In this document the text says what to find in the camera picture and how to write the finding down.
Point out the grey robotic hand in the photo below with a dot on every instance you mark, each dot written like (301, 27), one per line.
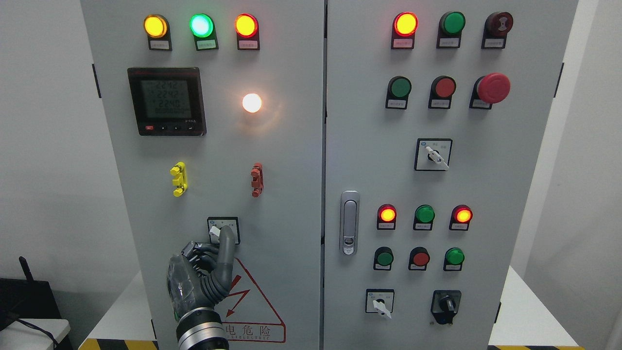
(201, 275)

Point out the door rotary switch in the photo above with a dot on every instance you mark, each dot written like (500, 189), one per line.
(216, 224)

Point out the robot forearm silver black wrist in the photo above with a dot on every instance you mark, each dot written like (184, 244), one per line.
(201, 329)

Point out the red electric hazard warning sticker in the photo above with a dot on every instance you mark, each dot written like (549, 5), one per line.
(247, 314)

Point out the yellow terminal clip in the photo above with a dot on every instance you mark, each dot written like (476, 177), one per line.
(179, 179)

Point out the red terminal clip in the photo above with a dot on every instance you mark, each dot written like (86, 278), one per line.
(257, 179)

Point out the left grey cabinet door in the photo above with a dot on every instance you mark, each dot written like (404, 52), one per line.
(281, 229)

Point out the grey cabinet door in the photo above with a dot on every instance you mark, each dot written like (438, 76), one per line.
(281, 229)
(371, 149)

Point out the black router with antenna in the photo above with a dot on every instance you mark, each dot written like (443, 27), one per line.
(26, 298)

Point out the black digital power meter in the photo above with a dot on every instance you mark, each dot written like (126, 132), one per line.
(168, 101)

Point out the clear small light bulb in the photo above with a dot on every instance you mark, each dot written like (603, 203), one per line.
(252, 103)

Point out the white box lower left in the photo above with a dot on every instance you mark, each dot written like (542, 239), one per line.
(19, 337)

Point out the green button bottom left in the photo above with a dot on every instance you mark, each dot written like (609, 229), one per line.
(383, 259)

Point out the green button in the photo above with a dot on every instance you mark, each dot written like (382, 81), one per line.
(450, 28)
(454, 260)
(383, 259)

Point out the red lit lamp lower left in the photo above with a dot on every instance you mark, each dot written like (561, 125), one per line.
(386, 217)

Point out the red lit lamp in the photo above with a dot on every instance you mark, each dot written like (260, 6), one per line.
(386, 217)
(460, 218)
(403, 31)

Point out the red button bottom middle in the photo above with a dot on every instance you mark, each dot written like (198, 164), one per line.
(419, 259)

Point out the green lamp lower middle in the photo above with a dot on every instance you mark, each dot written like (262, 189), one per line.
(424, 217)

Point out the green lit indicator lamp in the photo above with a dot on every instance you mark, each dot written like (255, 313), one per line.
(204, 32)

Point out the yellow indicator lamp top left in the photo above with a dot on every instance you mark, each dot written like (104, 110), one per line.
(158, 33)

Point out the green button bottom right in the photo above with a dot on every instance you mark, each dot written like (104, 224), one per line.
(454, 260)

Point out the red indicator lamp left door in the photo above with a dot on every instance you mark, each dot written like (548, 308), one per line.
(247, 32)

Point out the red lit lamp lower right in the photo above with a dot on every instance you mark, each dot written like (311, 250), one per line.
(460, 218)

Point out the green push button second row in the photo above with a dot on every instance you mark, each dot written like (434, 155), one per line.
(398, 90)

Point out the right grey cabinet door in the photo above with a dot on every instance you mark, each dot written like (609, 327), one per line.
(371, 149)

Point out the red push button second row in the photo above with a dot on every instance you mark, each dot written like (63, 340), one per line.
(441, 92)

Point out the red lit lamp right top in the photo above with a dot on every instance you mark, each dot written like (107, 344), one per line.
(403, 31)

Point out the red emergency stop button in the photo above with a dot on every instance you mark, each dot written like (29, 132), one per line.
(488, 90)

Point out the green button top right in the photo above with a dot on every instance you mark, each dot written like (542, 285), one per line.
(450, 28)

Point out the dark red buzzer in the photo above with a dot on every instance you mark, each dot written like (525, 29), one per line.
(496, 27)

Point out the silver door latch handle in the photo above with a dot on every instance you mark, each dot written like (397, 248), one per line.
(349, 220)

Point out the lower white rotary switch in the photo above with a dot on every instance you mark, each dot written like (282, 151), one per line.
(380, 302)

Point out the black key selector switch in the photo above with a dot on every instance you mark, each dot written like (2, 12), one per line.
(445, 305)

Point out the upper right rotary switch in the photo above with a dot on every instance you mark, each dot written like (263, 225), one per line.
(432, 154)

